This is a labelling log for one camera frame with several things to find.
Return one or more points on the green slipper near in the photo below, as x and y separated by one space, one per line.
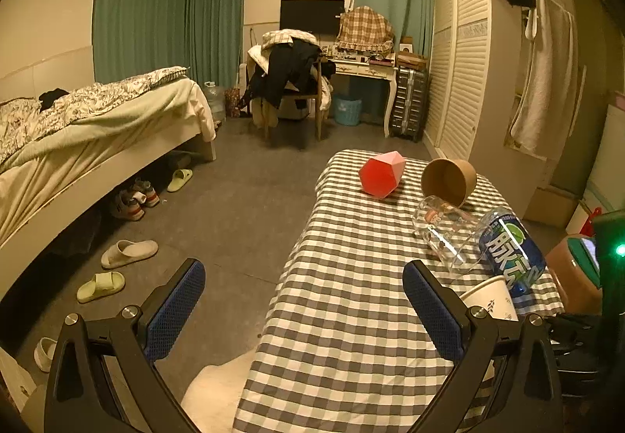
103 284

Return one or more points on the green curtain left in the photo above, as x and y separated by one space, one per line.
130 37

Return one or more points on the cardboard box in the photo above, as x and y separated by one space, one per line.
551 207

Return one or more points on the bed with floral bedding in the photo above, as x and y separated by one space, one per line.
57 161

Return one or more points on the wooden chair with clothes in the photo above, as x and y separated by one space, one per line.
288 63

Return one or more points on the pink faceted cup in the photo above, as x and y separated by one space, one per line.
381 174

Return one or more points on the white slipper lower left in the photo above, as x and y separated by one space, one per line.
43 353

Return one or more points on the white slipper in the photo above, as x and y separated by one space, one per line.
125 252
43 353

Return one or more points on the pink basin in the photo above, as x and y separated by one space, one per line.
618 100

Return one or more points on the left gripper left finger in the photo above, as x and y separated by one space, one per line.
80 396

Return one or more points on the dark ribbed suitcase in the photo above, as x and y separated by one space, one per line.
410 106

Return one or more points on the white desk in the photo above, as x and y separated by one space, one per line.
383 73

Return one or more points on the white leaf-print paper cup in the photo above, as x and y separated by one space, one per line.
493 296

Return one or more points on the grey checkered tablecloth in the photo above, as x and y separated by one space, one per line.
342 349

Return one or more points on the white small refrigerator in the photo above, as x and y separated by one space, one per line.
606 181

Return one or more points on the teal laundry basket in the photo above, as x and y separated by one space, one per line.
347 111

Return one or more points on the black television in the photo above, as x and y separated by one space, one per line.
320 17

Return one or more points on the hanging white towel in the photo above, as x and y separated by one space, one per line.
543 119

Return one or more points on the sneaker pair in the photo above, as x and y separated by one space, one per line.
129 204

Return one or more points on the red bottle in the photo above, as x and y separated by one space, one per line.
587 229

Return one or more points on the green slipper under bed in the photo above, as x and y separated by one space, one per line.
179 179

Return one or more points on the white louvered wardrobe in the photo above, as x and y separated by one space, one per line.
476 46

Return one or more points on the brown kraft paper cup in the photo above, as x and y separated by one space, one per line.
451 180

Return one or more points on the large water jug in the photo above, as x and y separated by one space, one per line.
216 99

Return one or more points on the brown plastic stool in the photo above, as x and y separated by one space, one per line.
578 294

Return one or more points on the plaid cloth bundle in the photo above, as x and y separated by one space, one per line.
365 30

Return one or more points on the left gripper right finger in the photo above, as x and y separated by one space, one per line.
526 393

